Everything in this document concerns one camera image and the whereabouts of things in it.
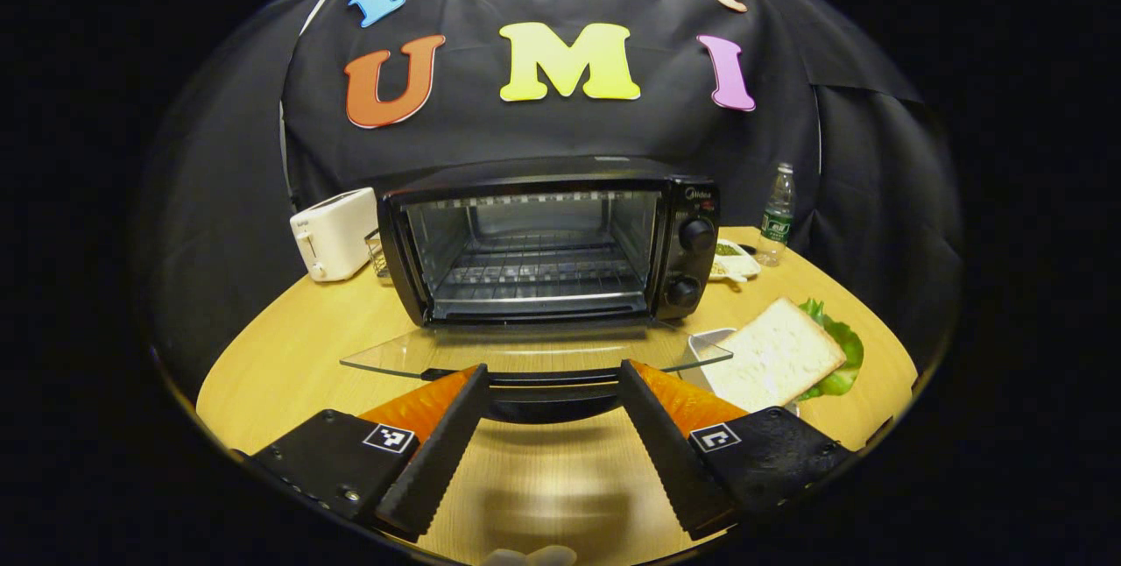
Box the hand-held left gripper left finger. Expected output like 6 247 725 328
250 363 490 542

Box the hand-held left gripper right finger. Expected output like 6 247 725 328
617 359 855 542

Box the lettuce bread sandwich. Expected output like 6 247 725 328
701 296 866 414

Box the black electric oven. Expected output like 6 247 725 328
340 154 735 425

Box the white ribbed plate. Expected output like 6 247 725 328
687 328 802 418

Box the white divided dish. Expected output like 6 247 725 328
708 238 763 284

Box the white toaster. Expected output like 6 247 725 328
289 187 379 283

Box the clear plastic water bottle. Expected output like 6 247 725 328
755 163 796 267

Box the small wire basket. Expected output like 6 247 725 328
363 229 391 279

